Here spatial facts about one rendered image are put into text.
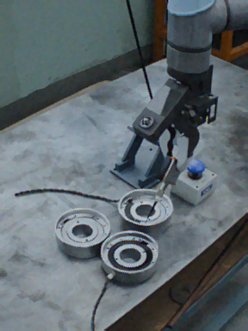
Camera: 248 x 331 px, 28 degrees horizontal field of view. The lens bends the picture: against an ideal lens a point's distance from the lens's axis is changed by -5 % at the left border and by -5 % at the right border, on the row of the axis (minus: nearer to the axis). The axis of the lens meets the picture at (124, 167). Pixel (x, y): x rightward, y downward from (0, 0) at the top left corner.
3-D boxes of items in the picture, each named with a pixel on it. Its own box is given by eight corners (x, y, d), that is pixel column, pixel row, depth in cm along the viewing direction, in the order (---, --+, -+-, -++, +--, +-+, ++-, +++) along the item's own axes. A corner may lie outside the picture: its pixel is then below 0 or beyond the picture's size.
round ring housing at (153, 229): (181, 221, 104) (183, 206, 102) (145, 247, 98) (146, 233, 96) (143, 196, 110) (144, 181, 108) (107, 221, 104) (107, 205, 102)
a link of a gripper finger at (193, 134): (199, 158, 92) (200, 115, 88) (194, 161, 92) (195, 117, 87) (180, 148, 95) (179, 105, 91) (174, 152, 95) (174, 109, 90)
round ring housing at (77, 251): (45, 243, 99) (42, 227, 96) (80, 215, 105) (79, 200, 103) (85, 269, 93) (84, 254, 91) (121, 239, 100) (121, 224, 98)
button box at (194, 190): (195, 207, 108) (198, 189, 105) (170, 191, 112) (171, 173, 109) (218, 189, 112) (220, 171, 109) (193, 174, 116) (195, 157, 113)
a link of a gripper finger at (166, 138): (187, 156, 102) (194, 118, 96) (166, 169, 98) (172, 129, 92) (176, 147, 103) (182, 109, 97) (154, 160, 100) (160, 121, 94)
